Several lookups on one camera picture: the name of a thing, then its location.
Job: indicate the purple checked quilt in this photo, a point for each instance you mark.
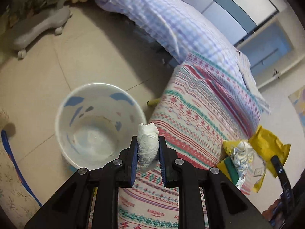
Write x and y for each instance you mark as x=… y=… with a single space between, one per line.
x=180 y=29

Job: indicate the white blue wardrobe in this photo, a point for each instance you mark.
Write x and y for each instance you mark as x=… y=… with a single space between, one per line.
x=268 y=32

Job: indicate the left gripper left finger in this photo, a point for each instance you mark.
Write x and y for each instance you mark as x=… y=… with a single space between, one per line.
x=127 y=173

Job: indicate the striped patterned bedspread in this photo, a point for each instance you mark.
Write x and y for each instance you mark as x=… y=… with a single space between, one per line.
x=202 y=106

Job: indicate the white tissue ball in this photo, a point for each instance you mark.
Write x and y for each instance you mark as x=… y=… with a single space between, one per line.
x=148 y=150

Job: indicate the yellow snack bag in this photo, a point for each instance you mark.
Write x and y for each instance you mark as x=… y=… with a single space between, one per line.
x=265 y=145

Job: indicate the silver foil wrapper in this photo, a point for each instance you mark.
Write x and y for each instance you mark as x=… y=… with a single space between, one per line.
x=242 y=156

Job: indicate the green yellow sponge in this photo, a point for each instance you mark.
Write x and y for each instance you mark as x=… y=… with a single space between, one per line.
x=227 y=167

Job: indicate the world map poster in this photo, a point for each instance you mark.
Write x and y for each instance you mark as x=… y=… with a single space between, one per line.
x=297 y=100

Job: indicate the white blue trash bin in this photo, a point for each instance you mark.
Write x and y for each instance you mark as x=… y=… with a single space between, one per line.
x=95 y=123

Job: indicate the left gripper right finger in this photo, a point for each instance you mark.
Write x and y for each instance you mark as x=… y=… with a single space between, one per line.
x=167 y=156

